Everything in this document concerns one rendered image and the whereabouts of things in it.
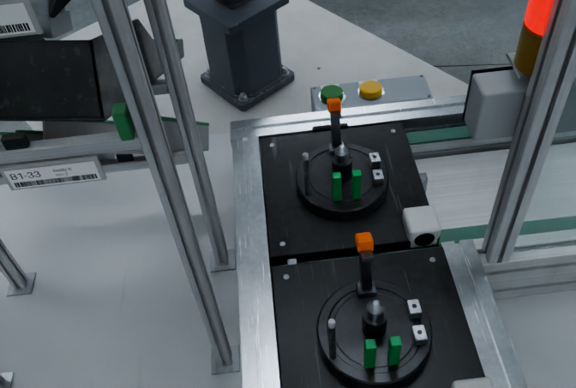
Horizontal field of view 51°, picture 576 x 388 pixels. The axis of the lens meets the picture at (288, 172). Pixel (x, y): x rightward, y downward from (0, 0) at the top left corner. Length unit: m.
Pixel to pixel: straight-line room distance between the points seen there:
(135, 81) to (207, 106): 0.76
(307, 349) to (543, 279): 0.37
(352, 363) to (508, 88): 0.36
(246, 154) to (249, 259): 0.21
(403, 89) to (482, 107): 0.43
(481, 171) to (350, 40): 0.50
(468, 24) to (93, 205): 2.23
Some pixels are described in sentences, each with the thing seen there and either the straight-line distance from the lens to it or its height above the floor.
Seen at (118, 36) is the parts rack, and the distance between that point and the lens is 0.48.
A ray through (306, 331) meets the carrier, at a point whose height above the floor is 0.97.
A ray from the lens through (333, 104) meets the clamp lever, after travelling 0.91.
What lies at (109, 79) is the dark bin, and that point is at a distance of 0.59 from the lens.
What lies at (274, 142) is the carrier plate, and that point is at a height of 0.97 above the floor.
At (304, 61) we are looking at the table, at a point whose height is 0.86.
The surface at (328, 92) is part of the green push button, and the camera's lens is 1.08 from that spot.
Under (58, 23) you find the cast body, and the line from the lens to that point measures 0.94.
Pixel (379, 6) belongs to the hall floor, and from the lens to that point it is 3.11.
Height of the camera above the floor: 1.67
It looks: 47 degrees down
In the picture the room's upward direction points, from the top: 6 degrees counter-clockwise
